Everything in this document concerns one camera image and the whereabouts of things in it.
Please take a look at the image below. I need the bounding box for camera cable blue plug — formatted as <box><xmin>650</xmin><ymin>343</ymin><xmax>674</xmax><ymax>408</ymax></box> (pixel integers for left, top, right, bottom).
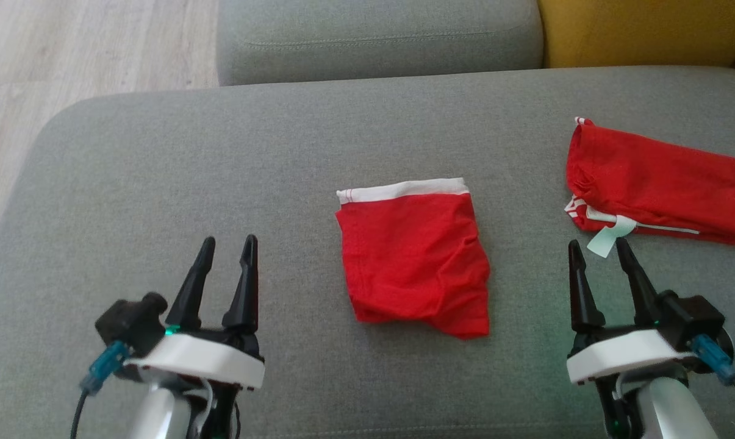
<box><xmin>687</xmin><ymin>334</ymin><xmax>735</xmax><ymax>416</ymax></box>
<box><xmin>70</xmin><ymin>340</ymin><xmax>131</xmax><ymax>439</ymax></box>

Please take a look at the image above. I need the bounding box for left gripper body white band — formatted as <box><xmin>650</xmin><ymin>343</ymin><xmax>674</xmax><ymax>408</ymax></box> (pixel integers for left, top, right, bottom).
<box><xmin>123</xmin><ymin>328</ymin><xmax>265</xmax><ymax>439</ymax></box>

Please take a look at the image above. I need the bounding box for red jersey with white sleeves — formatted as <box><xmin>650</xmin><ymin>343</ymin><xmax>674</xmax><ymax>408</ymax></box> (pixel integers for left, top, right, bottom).
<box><xmin>564</xmin><ymin>116</ymin><xmax>735</xmax><ymax>259</ymax></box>

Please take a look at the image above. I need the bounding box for large grey sofa seat cushion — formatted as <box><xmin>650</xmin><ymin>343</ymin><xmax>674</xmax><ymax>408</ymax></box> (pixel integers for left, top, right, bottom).
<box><xmin>0</xmin><ymin>65</ymin><xmax>735</xmax><ymax>439</ymax></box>

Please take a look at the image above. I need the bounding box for small grey sofa seat cushion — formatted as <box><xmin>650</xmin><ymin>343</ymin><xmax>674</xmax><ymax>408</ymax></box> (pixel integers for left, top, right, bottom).
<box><xmin>216</xmin><ymin>0</ymin><xmax>545</xmax><ymax>87</ymax></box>

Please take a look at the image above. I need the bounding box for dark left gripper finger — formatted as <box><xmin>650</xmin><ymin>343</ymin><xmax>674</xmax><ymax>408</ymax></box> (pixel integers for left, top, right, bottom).
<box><xmin>222</xmin><ymin>234</ymin><xmax>260</xmax><ymax>334</ymax></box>
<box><xmin>166</xmin><ymin>237</ymin><xmax>217</xmax><ymax>334</ymax></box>

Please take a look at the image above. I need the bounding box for left camera cable blue plug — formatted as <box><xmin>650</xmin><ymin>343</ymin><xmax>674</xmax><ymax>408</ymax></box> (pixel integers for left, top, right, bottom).
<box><xmin>70</xmin><ymin>340</ymin><xmax>131</xmax><ymax>439</ymax></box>

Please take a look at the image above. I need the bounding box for right camera cable blue plug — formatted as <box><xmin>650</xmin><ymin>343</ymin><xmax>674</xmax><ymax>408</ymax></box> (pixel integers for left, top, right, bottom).
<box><xmin>687</xmin><ymin>334</ymin><xmax>735</xmax><ymax>416</ymax></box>

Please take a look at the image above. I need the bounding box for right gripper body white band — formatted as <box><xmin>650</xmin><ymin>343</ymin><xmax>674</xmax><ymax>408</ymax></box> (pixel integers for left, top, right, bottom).
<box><xmin>566</xmin><ymin>326</ymin><xmax>698</xmax><ymax>439</ymax></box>

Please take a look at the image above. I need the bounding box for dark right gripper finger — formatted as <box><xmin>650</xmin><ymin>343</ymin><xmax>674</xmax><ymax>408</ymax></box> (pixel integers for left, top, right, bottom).
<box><xmin>614</xmin><ymin>238</ymin><xmax>662</xmax><ymax>327</ymax></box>
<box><xmin>567</xmin><ymin>240</ymin><xmax>606</xmax><ymax>335</ymax></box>

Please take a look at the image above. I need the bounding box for yellow sofa backrest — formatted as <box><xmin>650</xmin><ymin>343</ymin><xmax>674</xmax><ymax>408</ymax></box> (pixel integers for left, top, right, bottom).
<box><xmin>537</xmin><ymin>0</ymin><xmax>735</xmax><ymax>69</ymax></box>

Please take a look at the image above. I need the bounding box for red white shirt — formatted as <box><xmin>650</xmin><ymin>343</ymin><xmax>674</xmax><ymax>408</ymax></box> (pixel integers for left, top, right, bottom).
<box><xmin>335</xmin><ymin>177</ymin><xmax>492</xmax><ymax>340</ymax></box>

